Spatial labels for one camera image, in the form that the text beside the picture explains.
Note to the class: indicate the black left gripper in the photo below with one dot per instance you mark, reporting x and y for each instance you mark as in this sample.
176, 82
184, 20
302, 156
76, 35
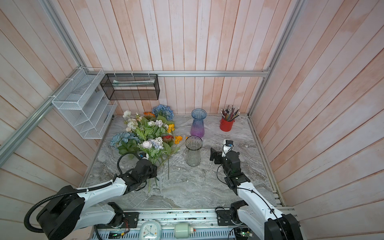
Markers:
154, 171

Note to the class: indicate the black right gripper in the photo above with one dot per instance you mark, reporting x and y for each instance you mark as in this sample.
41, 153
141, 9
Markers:
214, 154

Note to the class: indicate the pastel mixed flower bouquet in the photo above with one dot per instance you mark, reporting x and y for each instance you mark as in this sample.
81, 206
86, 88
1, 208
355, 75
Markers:
156, 151

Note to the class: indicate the light blue rose bunch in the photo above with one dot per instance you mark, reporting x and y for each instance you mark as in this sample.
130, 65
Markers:
125, 143

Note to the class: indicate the yellow poppy flower stem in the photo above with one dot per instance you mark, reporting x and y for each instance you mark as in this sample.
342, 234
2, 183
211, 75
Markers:
170, 131

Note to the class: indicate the white ranunculus flower stem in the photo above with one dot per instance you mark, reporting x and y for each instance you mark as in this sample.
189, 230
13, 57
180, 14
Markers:
127, 114

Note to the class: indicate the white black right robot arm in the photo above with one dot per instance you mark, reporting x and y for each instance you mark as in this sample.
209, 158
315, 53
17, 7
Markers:
253, 210

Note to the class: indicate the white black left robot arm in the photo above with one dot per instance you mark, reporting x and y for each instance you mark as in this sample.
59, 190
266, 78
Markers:
73, 209

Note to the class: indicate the clear ribbed glass vase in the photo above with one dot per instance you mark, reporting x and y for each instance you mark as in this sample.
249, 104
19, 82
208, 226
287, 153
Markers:
193, 154

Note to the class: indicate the blue purple glass vase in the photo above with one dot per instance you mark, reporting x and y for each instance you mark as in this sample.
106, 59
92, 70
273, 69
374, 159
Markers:
198, 128

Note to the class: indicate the red pencil bucket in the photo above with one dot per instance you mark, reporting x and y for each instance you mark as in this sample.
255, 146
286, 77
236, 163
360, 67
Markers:
225, 125

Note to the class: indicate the red rose flower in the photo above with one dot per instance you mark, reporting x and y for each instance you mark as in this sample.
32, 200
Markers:
167, 138

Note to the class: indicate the white small-flower green bunch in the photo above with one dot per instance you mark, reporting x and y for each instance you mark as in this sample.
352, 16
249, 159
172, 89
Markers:
145, 129

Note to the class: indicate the coloured pencils bundle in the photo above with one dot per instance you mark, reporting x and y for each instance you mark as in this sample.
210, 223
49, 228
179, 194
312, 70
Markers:
230, 113

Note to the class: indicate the orange gerbera flower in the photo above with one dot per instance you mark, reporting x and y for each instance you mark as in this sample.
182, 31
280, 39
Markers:
149, 115

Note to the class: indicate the white analog clock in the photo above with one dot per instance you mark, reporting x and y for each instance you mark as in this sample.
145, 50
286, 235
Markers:
150, 230

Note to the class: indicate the blue hydrangea flower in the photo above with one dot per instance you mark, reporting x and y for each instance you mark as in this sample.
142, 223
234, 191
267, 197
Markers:
163, 111

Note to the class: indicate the pale green cylinder device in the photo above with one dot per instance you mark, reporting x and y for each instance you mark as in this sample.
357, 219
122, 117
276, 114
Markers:
183, 230

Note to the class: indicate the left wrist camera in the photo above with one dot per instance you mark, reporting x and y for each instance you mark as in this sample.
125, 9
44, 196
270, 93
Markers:
143, 155

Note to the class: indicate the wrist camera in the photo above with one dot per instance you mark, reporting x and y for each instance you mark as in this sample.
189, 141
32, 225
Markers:
143, 155
227, 147

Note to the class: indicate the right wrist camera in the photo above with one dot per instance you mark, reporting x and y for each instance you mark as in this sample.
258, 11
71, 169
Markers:
227, 147

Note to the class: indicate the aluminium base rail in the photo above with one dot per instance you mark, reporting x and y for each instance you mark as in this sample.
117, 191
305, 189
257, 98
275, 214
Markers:
204, 221

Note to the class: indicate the black mesh wall basket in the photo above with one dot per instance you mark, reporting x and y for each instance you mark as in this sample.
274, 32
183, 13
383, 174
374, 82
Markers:
131, 87

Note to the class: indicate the white wire mesh shelf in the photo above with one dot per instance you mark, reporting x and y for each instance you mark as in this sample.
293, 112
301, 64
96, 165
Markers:
84, 104

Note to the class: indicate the aluminium wall frame rail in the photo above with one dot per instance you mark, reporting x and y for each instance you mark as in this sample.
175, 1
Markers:
22, 133

